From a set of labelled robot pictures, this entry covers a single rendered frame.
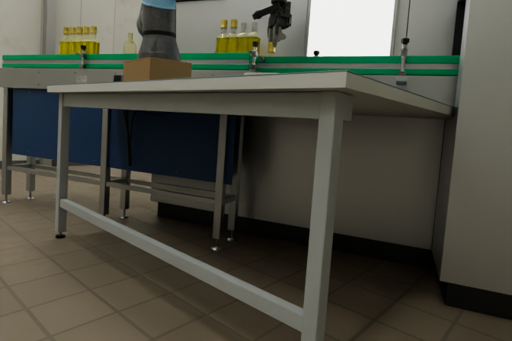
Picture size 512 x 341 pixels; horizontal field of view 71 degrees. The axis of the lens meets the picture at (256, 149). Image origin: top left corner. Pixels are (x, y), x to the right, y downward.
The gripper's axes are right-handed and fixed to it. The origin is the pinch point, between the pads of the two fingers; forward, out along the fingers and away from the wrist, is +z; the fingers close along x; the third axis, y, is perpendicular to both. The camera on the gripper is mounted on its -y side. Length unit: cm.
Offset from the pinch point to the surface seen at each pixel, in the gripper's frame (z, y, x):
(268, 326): 99, -18, -53
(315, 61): 5.1, 20.8, -3.7
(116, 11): -89, -62, 335
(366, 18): -18.1, 46.2, -5.2
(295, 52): -2.1, 21.6, 18.2
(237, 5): -28, -3, 43
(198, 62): 7.0, -26.2, 29.3
